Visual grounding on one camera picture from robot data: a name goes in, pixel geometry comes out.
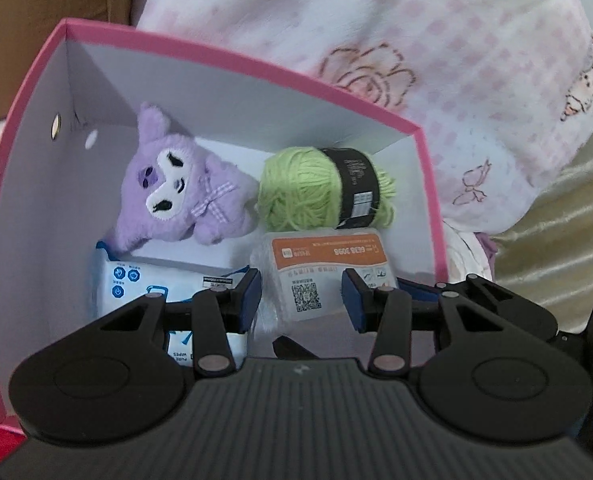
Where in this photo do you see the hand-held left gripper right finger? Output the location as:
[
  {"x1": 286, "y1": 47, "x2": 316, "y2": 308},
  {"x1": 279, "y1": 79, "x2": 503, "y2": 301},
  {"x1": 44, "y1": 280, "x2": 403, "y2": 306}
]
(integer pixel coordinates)
[{"x1": 341, "y1": 269, "x2": 517, "y2": 378}]

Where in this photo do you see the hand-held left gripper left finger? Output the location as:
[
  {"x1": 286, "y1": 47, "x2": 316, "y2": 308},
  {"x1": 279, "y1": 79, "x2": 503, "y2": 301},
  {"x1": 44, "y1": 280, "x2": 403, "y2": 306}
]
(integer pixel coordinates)
[{"x1": 84, "y1": 267, "x2": 263, "y2": 378}]

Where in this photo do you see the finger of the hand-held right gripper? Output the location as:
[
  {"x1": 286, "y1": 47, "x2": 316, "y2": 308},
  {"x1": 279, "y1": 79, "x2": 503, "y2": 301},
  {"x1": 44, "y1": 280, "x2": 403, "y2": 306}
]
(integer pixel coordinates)
[
  {"x1": 399, "y1": 274, "x2": 558, "y2": 343},
  {"x1": 272, "y1": 337, "x2": 323, "y2": 361}
]

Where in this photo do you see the orange labelled tissue packet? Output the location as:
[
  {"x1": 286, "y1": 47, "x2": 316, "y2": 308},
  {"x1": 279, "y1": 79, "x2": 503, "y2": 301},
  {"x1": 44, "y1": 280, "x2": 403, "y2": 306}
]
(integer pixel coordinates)
[{"x1": 251, "y1": 227, "x2": 400, "y2": 333}]

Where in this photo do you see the blue wet wipes pack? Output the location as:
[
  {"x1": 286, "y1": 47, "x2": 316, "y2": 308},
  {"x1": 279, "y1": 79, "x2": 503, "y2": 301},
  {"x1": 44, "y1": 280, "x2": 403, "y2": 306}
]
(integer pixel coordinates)
[{"x1": 94, "y1": 240, "x2": 257, "y2": 366}]

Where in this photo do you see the purple plush toy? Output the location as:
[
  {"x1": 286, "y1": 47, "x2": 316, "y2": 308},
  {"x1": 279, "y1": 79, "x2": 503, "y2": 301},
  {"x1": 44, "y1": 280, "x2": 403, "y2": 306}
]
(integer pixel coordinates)
[{"x1": 112, "y1": 101, "x2": 260, "y2": 251}]

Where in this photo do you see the green yarn ball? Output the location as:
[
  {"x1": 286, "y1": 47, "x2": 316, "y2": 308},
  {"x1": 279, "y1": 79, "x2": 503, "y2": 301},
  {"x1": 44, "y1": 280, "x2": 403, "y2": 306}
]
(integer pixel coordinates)
[{"x1": 255, "y1": 146, "x2": 397, "y2": 232}]

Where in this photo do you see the pink cardboard box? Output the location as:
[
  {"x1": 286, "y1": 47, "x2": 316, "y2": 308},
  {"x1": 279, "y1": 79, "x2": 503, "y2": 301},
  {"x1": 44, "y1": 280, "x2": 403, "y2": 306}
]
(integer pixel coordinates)
[{"x1": 0, "y1": 17, "x2": 450, "y2": 436}]

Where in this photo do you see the gold satin cloth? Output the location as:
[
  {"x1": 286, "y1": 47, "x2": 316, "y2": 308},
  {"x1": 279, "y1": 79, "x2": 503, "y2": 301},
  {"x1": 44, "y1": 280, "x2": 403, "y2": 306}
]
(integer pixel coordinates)
[{"x1": 487, "y1": 65, "x2": 593, "y2": 336}]

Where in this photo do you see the pink checked pillow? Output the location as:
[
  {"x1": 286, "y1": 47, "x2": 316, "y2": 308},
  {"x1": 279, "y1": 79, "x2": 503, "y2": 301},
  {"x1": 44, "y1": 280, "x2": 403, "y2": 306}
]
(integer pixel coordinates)
[{"x1": 129, "y1": 0, "x2": 593, "y2": 241}]

